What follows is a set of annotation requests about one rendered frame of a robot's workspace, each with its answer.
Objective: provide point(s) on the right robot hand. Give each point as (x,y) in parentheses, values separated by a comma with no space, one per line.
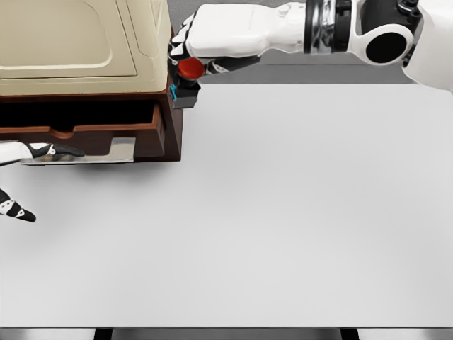
(230,32)

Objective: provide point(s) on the red button black switch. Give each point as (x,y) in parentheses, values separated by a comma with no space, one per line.
(190,68)

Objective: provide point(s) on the beige-topped brown cabinet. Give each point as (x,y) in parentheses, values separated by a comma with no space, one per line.
(70,42)

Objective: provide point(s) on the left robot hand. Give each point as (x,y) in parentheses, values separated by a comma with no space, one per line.
(39,150)

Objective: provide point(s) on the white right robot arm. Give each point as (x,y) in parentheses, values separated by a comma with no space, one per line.
(385,39)

